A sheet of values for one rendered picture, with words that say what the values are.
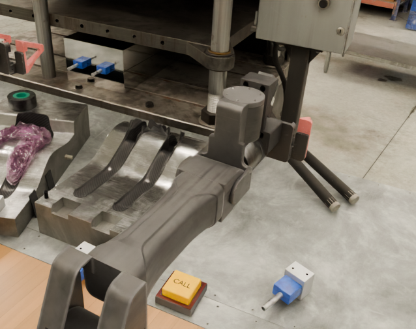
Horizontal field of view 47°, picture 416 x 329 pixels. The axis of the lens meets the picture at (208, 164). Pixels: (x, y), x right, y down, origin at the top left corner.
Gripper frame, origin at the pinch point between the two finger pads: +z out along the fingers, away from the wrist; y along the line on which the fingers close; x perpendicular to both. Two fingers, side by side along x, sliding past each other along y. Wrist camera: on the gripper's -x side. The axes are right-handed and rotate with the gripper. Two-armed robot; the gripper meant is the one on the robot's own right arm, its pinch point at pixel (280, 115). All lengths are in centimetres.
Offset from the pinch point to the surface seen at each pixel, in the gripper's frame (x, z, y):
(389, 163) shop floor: 117, 219, -9
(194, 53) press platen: 18, 65, 53
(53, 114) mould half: 29, 20, 74
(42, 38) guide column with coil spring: 24, 60, 118
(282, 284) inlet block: 36.0, -0.9, -6.4
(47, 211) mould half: 33, -12, 47
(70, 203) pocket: 32, -7, 44
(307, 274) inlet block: 34.8, 3.5, -10.0
